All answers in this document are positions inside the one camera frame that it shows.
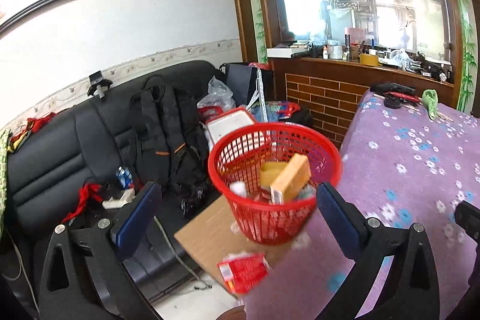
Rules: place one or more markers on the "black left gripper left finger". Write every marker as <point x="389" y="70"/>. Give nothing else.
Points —
<point x="84" y="276"/>

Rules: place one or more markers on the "white plastic bottle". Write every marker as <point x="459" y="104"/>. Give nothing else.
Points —
<point x="239" y="188"/>

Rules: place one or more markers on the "purple floral tablecloth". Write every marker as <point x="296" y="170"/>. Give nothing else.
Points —
<point x="400" y="167"/>

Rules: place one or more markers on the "red plastic mesh basket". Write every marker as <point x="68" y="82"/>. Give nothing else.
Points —
<point x="239" y="155"/>

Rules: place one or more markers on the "red white snack packet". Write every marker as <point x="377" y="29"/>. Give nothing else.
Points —
<point x="243" y="271"/>

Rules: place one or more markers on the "black red pouch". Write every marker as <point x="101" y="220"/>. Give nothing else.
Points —
<point x="395" y="95"/>

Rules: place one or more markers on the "brown cardboard sheet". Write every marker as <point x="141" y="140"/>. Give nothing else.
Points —
<point x="214" y="234"/>

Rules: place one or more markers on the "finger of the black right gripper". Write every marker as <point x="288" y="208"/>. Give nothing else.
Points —
<point x="467" y="216"/>

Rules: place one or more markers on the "yellow square container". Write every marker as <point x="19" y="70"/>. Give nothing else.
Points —
<point x="269" y="171"/>

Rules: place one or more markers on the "black backpack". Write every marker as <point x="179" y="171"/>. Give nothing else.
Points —
<point x="169" y="146"/>

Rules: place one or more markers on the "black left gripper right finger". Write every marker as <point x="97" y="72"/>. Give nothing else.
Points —
<point x="411" y="288"/>

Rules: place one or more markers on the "orange medicine box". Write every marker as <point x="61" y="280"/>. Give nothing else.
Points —
<point x="291" y="180"/>

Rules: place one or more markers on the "black leather sofa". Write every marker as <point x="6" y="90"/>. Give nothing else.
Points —
<point x="85" y="144"/>

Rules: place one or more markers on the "dark paper shopping bag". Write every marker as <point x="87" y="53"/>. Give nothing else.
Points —
<point x="241" y="80"/>

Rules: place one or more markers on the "clear plastic bag on sofa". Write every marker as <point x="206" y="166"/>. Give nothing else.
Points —
<point x="219" y="95"/>

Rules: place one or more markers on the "green cloth rag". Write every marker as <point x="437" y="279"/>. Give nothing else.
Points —
<point x="430" y="101"/>

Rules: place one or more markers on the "white red-rimmed storage box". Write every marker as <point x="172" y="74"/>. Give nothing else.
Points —
<point x="228" y="122"/>

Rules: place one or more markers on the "wooden brick-pattern counter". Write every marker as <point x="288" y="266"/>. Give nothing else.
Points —
<point x="331" y="90"/>

